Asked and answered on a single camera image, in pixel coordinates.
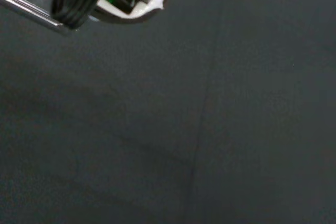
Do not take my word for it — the clear acrylic funnel stand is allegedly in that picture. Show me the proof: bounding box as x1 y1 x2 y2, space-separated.
0 0 77 36

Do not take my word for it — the black table cloth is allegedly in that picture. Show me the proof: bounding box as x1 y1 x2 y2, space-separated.
0 0 336 224

